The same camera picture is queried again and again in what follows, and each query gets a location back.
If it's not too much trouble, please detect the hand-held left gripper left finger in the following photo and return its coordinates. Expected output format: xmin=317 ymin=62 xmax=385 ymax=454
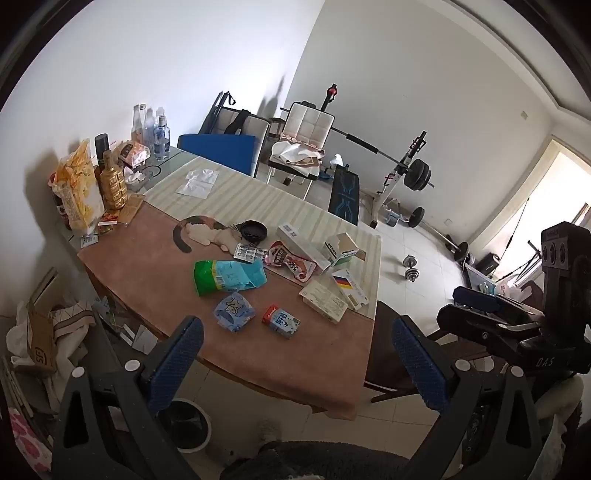
xmin=51 ymin=315 xmax=206 ymax=480

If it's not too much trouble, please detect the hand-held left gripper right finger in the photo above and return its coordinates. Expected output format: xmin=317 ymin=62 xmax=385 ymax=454
xmin=392 ymin=315 xmax=543 ymax=480

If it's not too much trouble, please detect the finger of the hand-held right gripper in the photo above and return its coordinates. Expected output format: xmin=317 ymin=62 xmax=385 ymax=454
xmin=436 ymin=305 xmax=550 ymax=354
xmin=452 ymin=286 xmax=546 ymax=324

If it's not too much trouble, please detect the silver pill blister pack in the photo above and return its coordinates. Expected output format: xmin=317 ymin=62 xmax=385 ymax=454
xmin=233 ymin=244 xmax=269 ymax=264

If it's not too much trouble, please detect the person's right forearm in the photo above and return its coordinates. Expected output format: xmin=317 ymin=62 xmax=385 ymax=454
xmin=531 ymin=375 xmax=585 ymax=480

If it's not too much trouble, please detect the blue storage box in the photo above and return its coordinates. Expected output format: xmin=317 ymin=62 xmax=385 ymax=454
xmin=463 ymin=263 xmax=498 ymax=297

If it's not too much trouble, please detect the black tripod stand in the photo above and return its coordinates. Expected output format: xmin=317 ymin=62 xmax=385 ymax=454
xmin=502 ymin=198 xmax=546 ymax=283

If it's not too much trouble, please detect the blue patterned small packet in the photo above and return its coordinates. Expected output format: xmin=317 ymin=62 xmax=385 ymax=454
xmin=213 ymin=292 xmax=257 ymax=333

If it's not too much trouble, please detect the printed cat blanket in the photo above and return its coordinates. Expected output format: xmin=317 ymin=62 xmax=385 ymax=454
xmin=78 ymin=157 xmax=383 ymax=421

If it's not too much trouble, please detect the green and blue tissue packet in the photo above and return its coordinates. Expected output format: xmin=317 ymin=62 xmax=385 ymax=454
xmin=193 ymin=259 xmax=269 ymax=296

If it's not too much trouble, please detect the barbell on floor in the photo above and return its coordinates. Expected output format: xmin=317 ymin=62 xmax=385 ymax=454
xmin=392 ymin=206 xmax=472 ymax=267

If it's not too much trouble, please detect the white box with coloured stripes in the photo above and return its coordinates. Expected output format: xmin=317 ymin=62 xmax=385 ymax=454
xmin=331 ymin=269 xmax=371 ymax=311

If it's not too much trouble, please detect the red and blue small carton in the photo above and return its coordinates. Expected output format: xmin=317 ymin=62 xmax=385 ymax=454
xmin=262 ymin=304 xmax=302 ymax=339

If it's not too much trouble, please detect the flat white printed box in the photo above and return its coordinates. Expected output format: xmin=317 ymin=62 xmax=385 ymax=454
xmin=299 ymin=279 xmax=350 ymax=325

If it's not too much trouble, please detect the white tote bag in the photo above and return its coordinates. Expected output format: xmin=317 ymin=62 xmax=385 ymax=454
xmin=8 ymin=300 xmax=99 ymax=395

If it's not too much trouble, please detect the barbell with black plates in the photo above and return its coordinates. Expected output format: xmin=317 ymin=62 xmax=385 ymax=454
xmin=330 ymin=124 xmax=437 ymax=193

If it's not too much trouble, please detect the white and green medicine box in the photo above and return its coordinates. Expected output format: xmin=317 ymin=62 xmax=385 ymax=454
xmin=323 ymin=232 xmax=366 ymax=271

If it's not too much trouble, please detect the person's dark fleece clothing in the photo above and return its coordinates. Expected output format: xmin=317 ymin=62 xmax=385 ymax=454
xmin=221 ymin=440 xmax=416 ymax=480

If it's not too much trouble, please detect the brown cardboard box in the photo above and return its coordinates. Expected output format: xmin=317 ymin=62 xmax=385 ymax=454
xmin=25 ymin=268 xmax=62 ymax=376

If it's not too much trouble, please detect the red snack wrapper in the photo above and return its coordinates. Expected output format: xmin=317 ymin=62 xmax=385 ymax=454
xmin=264 ymin=241 xmax=320 ymax=284

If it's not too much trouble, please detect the black plastic cup lid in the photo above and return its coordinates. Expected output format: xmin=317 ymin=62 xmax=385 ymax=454
xmin=240 ymin=220 xmax=269 ymax=243

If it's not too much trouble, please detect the flat brown wooden box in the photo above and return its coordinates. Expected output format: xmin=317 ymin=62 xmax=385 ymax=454
xmin=117 ymin=194 xmax=146 ymax=228

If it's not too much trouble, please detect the black weight bench pad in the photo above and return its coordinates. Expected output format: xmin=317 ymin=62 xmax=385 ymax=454
xmin=329 ymin=165 xmax=361 ymax=227

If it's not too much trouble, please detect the pink floral bag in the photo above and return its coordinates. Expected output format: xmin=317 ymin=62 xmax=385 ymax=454
xmin=7 ymin=408 xmax=52 ymax=476

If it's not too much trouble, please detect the white box with barcode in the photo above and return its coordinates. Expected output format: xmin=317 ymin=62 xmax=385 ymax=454
xmin=276 ymin=223 xmax=334 ymax=274

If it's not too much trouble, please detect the flat clear plastic bag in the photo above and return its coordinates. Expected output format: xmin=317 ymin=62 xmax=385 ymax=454
xmin=178 ymin=168 xmax=220 ymax=199

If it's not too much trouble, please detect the gold textured bottle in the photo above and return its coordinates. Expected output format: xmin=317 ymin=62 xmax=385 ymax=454
xmin=95 ymin=150 xmax=127 ymax=212

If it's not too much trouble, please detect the yellow chip bag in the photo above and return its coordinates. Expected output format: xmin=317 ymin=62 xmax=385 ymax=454
xmin=52 ymin=138 xmax=106 ymax=234

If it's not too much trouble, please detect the glass dining table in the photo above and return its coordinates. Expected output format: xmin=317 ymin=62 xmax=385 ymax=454
xmin=58 ymin=145 xmax=384 ymax=421

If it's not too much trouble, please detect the brown tissue box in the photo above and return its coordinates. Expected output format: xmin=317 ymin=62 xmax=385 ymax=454
xmin=115 ymin=141 xmax=153 ymax=168

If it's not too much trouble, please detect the blue chair back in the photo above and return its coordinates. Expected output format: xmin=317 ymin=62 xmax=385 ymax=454
xmin=178 ymin=134 xmax=257 ymax=178

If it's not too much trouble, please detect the clear bottle with blue label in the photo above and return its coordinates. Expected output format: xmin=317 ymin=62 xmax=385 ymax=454
xmin=154 ymin=107 xmax=170 ymax=161

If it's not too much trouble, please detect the black spray can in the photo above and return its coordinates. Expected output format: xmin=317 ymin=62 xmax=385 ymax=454
xmin=95 ymin=134 xmax=112 ymax=168

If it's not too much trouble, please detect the beige cloth on chair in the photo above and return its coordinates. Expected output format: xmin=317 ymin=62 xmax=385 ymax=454
xmin=270 ymin=134 xmax=327 ymax=169

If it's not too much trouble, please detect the clear plastic water bottle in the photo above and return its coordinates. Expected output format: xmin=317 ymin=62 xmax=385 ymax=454
xmin=142 ymin=108 xmax=158 ymax=149

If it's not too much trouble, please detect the white padded chair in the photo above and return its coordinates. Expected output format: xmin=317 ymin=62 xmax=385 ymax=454
xmin=268 ymin=102 xmax=334 ymax=202

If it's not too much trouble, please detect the tall clear glass bottle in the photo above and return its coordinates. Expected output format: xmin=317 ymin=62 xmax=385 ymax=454
xmin=132 ymin=104 xmax=147 ymax=144

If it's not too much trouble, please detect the white chair with dark bag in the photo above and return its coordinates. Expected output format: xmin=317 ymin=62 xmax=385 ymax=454
xmin=201 ymin=108 xmax=271 ymax=155

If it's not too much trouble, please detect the red and black stick vacuum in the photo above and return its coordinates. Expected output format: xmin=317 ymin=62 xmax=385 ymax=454
xmin=318 ymin=83 xmax=341 ymax=114

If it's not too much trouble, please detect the black folded stand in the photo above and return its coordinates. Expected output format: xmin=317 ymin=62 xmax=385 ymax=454
xmin=199 ymin=91 xmax=236 ymax=136

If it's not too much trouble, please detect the white bench rack frame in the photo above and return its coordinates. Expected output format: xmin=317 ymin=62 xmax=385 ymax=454
xmin=369 ymin=131 xmax=428 ymax=230

